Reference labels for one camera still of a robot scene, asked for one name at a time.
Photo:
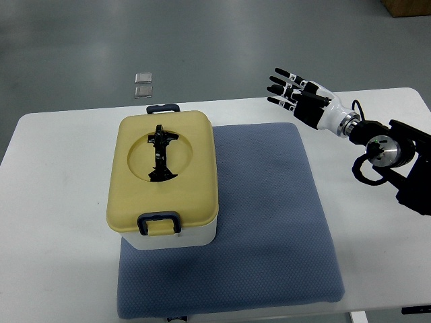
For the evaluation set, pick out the silver floor plate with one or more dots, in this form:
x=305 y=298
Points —
x=143 y=77
x=143 y=91

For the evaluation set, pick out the lower silver floor plate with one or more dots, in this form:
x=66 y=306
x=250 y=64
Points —
x=143 y=91

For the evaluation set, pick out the yellow box lid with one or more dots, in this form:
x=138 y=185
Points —
x=164 y=174

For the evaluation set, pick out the black table control panel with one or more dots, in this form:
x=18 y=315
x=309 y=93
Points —
x=411 y=310

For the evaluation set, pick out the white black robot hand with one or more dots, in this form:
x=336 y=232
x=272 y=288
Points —
x=312 y=104

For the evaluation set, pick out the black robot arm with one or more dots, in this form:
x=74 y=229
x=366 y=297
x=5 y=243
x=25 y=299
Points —
x=398 y=154

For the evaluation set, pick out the white table leg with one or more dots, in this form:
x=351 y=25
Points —
x=358 y=317

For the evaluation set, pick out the upper silver floor plate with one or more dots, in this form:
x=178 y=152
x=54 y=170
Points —
x=143 y=77

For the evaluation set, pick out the blue padded mat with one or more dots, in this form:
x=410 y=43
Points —
x=272 y=248

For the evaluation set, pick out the white storage box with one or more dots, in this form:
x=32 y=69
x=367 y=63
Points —
x=188 y=237

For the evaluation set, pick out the brown cardboard box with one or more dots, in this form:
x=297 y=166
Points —
x=407 y=8

